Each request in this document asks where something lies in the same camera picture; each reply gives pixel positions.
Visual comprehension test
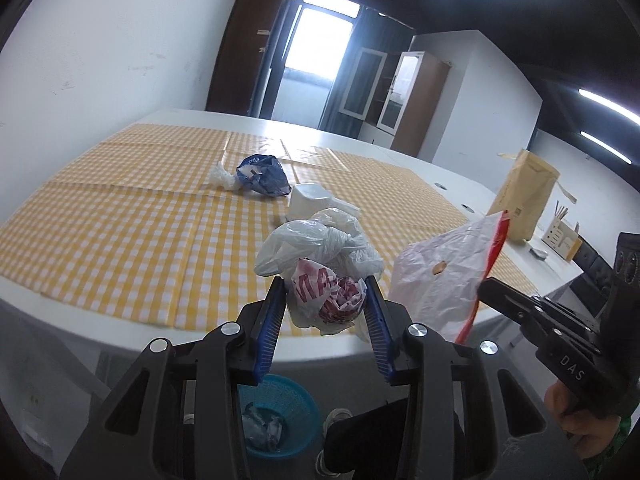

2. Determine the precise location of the ceiling tube light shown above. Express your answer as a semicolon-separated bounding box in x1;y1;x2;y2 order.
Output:
580;131;633;165
579;88;640;126

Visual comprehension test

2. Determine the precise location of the white plastic cup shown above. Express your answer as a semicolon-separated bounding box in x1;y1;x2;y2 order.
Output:
287;183;360;223

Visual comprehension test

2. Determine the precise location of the person's right hand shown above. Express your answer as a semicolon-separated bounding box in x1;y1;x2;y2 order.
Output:
544;382;623;461

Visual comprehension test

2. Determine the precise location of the blue plastic basket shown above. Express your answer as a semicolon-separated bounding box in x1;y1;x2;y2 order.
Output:
235;374;321;458

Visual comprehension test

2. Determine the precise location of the clear plastic bag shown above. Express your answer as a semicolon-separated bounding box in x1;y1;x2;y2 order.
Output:
242;405;286;453

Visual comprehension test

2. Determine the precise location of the red printed plastic bag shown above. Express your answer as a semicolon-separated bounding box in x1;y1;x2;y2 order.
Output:
286;257;370;337

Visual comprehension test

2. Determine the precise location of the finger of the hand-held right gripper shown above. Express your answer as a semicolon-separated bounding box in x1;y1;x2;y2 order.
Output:
477;277;601;357

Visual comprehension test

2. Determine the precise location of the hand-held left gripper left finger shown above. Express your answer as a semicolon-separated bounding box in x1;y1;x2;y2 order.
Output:
60;276;288;480

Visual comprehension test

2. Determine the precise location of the brown paper bag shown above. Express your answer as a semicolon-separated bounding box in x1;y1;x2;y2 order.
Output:
486;149;577;243

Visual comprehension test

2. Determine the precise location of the glass balcony door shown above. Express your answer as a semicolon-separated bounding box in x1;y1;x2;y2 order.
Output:
250;0;361;128

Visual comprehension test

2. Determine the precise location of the small white plastic bag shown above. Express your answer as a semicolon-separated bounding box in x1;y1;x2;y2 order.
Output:
209;162;242;192

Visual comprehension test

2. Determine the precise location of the white framed glass cabinet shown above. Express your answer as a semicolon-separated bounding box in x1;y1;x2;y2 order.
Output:
340;46;388;121

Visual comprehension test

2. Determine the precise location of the dark curtain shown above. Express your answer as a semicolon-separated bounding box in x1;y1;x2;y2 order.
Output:
317;5;416;133

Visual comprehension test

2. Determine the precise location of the blue wrapper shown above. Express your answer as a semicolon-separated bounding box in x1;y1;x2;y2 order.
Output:
236;154;292;197

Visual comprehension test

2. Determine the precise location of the dark wooden wardrobe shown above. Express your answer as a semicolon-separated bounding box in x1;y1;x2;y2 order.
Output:
206;0;296;117

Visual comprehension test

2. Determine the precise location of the person's right forearm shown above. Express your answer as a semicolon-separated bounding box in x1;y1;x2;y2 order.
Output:
587;405;638;478

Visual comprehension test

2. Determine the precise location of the yellow checked tablecloth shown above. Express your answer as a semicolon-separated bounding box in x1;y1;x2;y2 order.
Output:
0;122;538;333

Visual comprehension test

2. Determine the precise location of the white bag with red strip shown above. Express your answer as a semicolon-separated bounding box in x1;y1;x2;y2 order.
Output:
387;210;511;345

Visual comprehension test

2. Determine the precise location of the brown cabinet with glass door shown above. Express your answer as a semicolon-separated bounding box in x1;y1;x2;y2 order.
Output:
377;50;451;158

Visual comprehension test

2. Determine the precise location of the black leather chair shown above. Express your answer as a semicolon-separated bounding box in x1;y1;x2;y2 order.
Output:
570;247;616;318

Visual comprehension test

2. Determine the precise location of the wooden holder box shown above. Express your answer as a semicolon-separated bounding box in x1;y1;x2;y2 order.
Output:
542;202;583;262

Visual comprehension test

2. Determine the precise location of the white shoe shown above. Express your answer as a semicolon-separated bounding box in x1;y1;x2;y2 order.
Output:
314;407;354;477

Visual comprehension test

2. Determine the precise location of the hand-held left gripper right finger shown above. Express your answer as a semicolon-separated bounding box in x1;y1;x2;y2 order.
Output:
364;274;593;480

